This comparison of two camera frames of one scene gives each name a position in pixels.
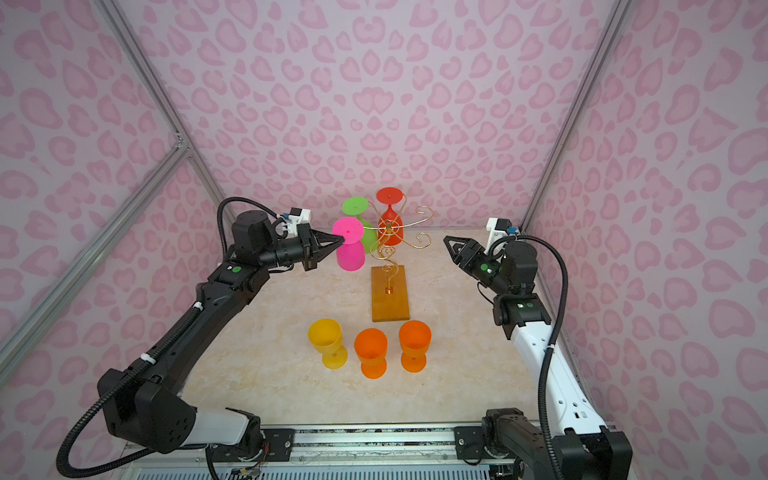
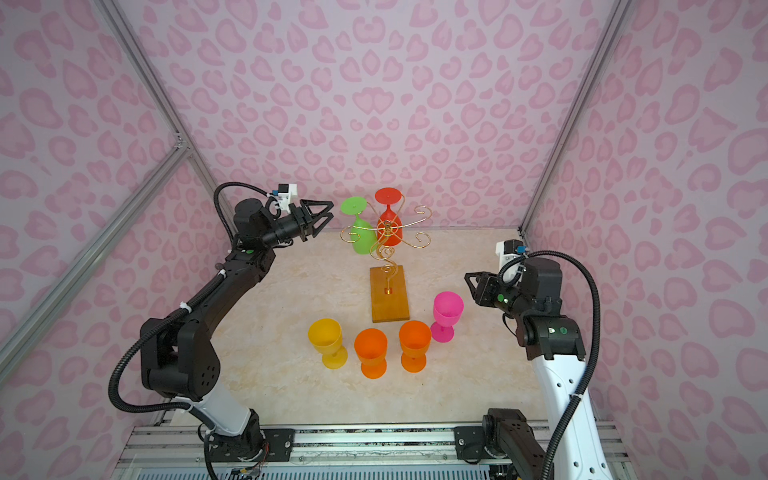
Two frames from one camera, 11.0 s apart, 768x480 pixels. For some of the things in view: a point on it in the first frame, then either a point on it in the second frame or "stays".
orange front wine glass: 415,339 stays
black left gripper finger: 305,234 -> 306,203
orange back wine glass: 371,345 stays
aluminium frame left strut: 57,293 stays
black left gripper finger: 323,244 -> 309,230
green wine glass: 357,206 stays
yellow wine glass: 325,334 stays
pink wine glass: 351,253 -> 447,308
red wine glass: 390,224 stays
